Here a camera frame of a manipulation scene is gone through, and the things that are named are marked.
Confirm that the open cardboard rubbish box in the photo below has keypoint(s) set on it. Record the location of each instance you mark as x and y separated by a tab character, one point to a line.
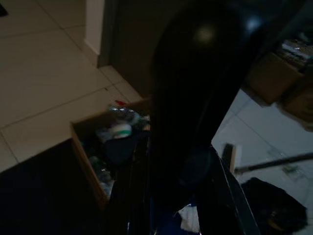
85	151

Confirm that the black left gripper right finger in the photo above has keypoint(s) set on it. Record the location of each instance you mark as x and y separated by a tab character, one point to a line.
230	195

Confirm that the black crumpled cloth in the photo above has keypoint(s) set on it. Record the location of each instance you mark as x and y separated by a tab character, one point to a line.
274	205

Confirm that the dark grey door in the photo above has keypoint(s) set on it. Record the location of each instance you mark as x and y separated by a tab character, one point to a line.
129	31

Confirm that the small green paper scrap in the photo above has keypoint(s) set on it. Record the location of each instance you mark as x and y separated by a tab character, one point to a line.
289	169

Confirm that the black glossy robot leg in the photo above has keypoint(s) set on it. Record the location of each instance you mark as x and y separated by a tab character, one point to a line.
195	98

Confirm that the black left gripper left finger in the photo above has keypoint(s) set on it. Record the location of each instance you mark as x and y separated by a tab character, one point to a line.
129	186

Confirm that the dark blue plastic bag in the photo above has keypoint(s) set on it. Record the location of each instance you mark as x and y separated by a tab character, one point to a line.
122	149

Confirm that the clear bottle with red cap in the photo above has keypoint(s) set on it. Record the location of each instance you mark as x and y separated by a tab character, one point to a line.
121	109

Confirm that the white cup with green band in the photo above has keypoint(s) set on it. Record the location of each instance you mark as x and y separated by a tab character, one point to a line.
121	131

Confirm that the brown cardboard box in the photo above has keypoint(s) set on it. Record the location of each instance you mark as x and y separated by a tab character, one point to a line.
271	76
299	102

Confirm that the white crumpled cloth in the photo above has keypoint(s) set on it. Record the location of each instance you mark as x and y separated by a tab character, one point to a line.
189	218

